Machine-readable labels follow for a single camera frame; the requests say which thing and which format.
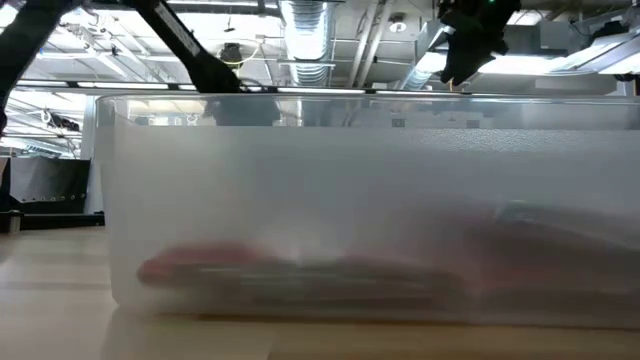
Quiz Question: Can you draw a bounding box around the red popcorn bag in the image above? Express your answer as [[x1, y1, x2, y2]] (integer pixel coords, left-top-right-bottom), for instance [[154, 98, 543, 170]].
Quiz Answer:
[[135, 242, 469, 309]]

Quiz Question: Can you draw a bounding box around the clear plastic bin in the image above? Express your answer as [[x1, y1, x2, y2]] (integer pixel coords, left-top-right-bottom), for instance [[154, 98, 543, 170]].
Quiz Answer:
[[94, 92, 640, 331]]

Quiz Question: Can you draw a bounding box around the silver ceiling duct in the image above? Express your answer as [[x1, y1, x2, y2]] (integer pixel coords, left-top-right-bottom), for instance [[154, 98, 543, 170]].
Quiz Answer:
[[277, 0, 332, 87], [399, 22, 454, 92]]

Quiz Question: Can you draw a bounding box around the white pillar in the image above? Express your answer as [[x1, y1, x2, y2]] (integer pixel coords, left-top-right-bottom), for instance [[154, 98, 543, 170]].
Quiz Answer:
[[81, 94, 105, 215]]

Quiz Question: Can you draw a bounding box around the black hanging device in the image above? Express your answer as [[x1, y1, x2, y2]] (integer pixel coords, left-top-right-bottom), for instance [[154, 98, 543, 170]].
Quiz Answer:
[[218, 42, 245, 66]]

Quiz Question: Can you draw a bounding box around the large ceiling light fixture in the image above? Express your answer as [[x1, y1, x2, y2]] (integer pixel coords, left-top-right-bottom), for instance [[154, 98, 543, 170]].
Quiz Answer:
[[479, 32, 640, 77]]

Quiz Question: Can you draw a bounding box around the long ceiling light strip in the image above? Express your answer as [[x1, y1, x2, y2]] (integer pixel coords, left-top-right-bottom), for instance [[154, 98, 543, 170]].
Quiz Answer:
[[14, 78, 199, 93], [274, 86, 369, 96]]

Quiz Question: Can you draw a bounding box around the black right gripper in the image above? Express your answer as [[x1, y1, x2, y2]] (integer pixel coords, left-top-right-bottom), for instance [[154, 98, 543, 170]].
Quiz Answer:
[[438, 0, 521, 86]]

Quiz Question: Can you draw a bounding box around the black table frame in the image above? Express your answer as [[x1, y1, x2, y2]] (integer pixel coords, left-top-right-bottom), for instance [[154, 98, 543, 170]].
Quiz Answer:
[[0, 209, 106, 235]]

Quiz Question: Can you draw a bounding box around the black fabric panel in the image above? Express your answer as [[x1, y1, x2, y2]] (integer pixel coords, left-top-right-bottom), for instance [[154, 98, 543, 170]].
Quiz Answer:
[[0, 155, 92, 215]]

